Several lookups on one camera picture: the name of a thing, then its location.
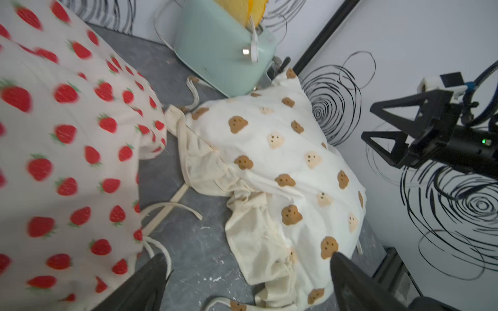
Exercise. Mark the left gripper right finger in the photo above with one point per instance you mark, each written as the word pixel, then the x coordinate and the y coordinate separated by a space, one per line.
pixel 355 290

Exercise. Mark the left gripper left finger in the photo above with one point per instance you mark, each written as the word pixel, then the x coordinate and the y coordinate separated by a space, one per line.
pixel 143 291

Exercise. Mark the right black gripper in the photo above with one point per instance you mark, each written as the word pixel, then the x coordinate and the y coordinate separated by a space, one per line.
pixel 431 118

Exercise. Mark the cream bear pillowcase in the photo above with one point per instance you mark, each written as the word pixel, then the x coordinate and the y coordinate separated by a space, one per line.
pixel 295 202

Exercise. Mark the strawberry print pillow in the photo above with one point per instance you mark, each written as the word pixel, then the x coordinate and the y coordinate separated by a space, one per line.
pixel 76 120

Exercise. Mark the front yellow toast slice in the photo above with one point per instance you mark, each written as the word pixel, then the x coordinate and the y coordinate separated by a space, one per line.
pixel 244 11

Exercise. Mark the mint green toaster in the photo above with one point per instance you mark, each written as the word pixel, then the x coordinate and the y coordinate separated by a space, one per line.
pixel 229 57

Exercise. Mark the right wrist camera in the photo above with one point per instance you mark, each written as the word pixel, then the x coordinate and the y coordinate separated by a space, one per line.
pixel 452 82

